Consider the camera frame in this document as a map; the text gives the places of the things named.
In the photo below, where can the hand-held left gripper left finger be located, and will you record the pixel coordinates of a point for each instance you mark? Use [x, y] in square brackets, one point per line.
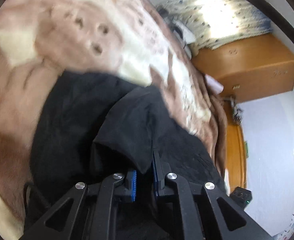
[132, 186]

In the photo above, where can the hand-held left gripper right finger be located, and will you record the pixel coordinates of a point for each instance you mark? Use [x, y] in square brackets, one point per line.
[155, 180]

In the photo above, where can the black puffer jacket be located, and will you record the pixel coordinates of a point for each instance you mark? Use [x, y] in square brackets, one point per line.
[87, 120]

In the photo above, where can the wooden headboard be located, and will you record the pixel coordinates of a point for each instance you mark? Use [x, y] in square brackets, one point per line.
[234, 155]

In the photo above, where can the green box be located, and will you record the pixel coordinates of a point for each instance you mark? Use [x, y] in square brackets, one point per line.
[246, 150]

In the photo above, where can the black power strip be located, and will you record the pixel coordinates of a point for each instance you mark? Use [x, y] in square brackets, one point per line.
[237, 112]

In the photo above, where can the wooden wardrobe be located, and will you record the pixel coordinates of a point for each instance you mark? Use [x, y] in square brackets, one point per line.
[249, 67]

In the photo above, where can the printed plush blanket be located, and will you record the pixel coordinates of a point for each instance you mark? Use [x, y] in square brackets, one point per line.
[62, 42]

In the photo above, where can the patterned curtain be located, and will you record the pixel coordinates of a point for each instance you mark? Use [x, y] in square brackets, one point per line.
[224, 22]

